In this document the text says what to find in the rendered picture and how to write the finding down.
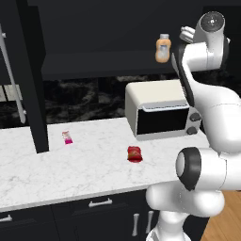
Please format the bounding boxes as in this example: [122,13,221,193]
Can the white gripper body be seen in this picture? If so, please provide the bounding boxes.
[179,25,197,42]

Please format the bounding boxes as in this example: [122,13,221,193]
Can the orange condiment bottle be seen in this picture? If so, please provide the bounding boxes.
[154,33,172,64]

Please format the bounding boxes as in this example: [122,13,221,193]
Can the red condiment bottle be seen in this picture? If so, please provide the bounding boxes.
[126,145,144,164]

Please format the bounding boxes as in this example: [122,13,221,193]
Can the pink shaker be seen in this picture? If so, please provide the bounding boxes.
[61,130,74,146]

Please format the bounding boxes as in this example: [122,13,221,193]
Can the black open cabinet door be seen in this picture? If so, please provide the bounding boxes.
[15,0,50,154]

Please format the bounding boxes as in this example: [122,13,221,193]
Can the black base cabinet door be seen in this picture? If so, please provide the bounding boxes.
[140,205,162,241]
[57,209,143,241]

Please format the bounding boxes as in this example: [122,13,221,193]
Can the white toaster oven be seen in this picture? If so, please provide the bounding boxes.
[124,79,203,142]

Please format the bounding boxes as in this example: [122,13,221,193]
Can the black wide drawer front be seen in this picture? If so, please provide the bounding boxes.
[50,189,149,224]

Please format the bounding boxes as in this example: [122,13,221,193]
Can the black narrow drawer front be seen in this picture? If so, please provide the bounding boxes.
[0,204,55,232]

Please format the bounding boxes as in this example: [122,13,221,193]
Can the black wall cabinet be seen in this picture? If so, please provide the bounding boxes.
[26,0,241,81]

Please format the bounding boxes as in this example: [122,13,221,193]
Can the silver long cabinet handle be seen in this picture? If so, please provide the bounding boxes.
[0,24,28,125]

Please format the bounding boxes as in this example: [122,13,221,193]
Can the silver drawer handle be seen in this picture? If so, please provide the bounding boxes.
[88,198,114,208]
[0,214,14,223]

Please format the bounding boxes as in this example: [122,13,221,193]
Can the silver base cabinet handle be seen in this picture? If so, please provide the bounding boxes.
[145,210,155,235]
[131,213,140,237]

